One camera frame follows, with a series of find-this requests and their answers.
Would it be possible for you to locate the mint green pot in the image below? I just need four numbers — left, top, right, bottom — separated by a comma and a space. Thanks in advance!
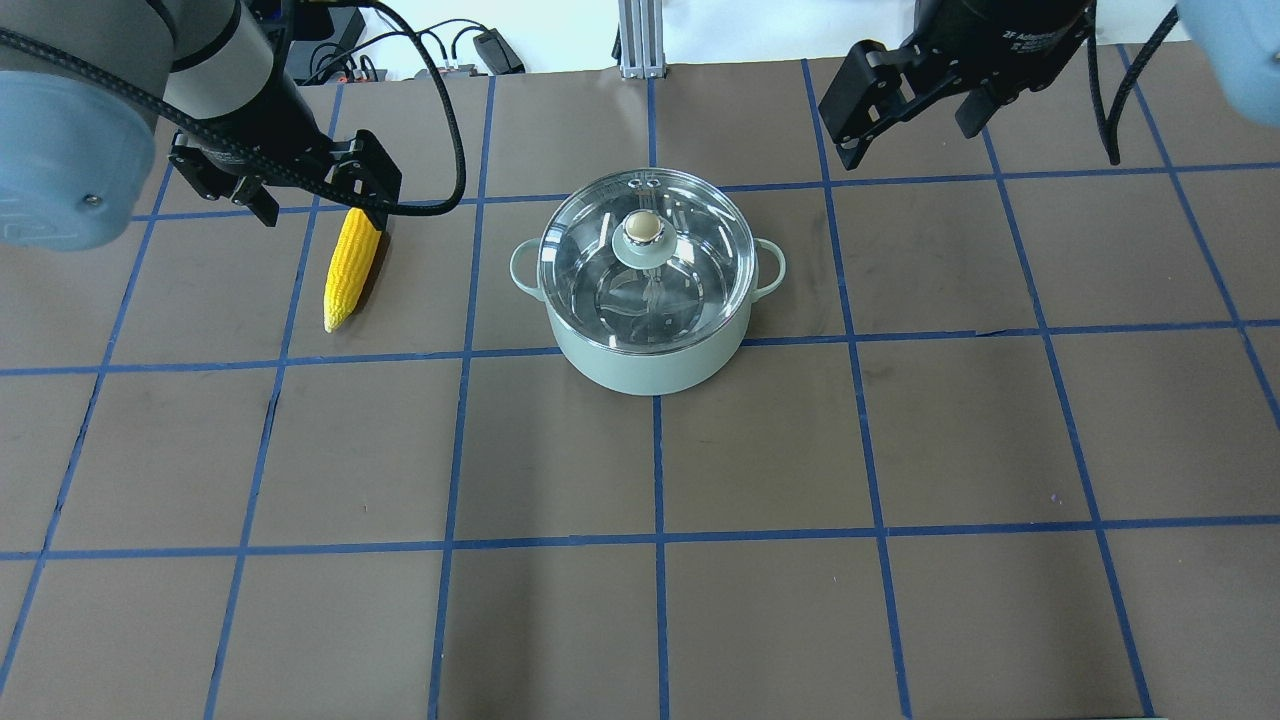
509, 170, 787, 397

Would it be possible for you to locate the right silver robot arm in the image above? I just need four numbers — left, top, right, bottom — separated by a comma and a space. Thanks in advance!
818, 1, 1279, 170

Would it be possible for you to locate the black power adapter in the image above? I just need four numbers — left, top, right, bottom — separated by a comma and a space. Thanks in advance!
472, 28, 526, 76

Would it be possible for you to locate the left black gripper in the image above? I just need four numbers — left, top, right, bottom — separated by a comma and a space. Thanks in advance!
168, 100, 403, 227

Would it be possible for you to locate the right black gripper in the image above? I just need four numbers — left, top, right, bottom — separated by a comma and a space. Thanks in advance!
819, 1, 1089, 170

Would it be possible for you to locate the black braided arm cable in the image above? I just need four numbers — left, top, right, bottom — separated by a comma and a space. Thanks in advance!
0, 0, 468, 219

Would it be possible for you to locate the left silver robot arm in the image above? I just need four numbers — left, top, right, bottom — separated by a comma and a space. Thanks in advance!
3, 1, 403, 251

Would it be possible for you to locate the aluminium frame post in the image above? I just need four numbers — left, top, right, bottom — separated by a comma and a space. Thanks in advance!
614, 0, 668, 79

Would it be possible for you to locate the glass pot lid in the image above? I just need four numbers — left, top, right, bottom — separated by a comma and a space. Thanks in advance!
526, 168, 772, 355

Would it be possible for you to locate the yellow corn cob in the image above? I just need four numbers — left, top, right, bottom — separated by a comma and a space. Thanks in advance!
323, 209, 384, 334

